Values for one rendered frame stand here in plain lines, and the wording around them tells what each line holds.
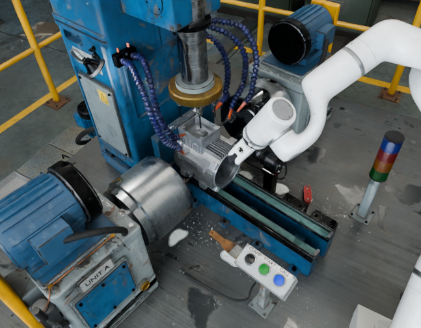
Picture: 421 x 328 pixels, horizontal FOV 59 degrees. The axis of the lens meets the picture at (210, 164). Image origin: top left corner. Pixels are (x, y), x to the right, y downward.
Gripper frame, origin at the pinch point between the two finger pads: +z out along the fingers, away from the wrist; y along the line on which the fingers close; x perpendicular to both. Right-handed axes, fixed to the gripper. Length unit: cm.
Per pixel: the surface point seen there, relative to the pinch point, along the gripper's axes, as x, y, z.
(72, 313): -3, -64, 13
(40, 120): 145, 19, 219
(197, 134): 16.0, 4.6, 14.6
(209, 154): 7.2, 2.1, 13.6
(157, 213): 2.7, -28.9, 9.0
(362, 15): 28, 309, 116
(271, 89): 11.1, 40.3, 7.5
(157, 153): 20.6, -9.0, 22.3
